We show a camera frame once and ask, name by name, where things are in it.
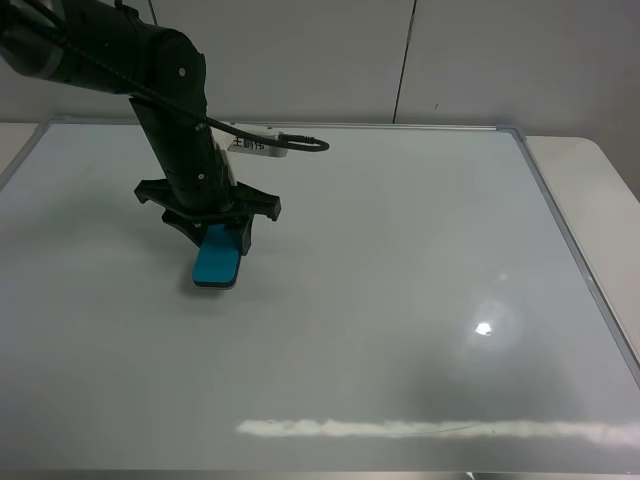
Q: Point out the blue whiteboard eraser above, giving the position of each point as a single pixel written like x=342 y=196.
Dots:
x=218 y=261

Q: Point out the white left wrist camera label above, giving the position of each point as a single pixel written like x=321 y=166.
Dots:
x=238 y=145

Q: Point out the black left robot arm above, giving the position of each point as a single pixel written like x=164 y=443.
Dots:
x=100 y=47

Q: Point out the white whiteboard with aluminium frame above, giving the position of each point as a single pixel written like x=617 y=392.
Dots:
x=415 y=307

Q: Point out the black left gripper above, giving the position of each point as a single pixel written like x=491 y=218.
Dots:
x=197 y=191

